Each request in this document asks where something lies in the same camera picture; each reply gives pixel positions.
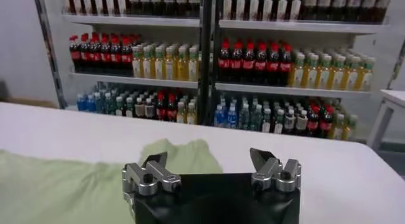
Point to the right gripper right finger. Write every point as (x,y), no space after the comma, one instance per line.
(269,171)

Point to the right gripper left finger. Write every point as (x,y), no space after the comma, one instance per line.
(158,174)

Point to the light green polo shirt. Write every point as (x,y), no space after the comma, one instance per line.
(63,187)

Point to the dark tea bottle white label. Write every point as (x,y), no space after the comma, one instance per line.
(129,109)
(119,108)
(278,125)
(266,124)

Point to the clear green water bottle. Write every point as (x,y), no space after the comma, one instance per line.
(255,120)
(244,119)
(100,105)
(108,105)

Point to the beige label dark bottle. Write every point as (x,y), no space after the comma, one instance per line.
(140,109)
(301,124)
(322,0)
(149,110)
(289,122)
(309,0)

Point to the red cap cola bottle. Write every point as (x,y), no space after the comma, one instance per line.
(224,64)
(84,56)
(284,67)
(248,64)
(272,66)
(95,57)
(126,58)
(171,114)
(75,56)
(161,113)
(236,64)
(260,65)
(116,58)
(312,125)
(105,57)
(326,126)

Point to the blue water bottle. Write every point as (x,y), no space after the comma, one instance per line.
(232,118)
(219,117)
(91,104)
(81,103)

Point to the white side table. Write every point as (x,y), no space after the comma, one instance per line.
(394,97)

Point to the white drinks display shelf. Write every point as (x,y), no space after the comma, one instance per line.
(133,21)
(300,26)

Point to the white cap dark label bottle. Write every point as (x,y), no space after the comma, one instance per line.
(181,7)
(145,7)
(382,3)
(169,7)
(338,3)
(352,3)
(367,3)
(194,7)
(134,7)
(156,7)

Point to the dark grey bulky object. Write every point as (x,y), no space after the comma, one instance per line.
(3,90)

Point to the glass door black frame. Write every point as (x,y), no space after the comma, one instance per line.
(51,54)
(397,65)

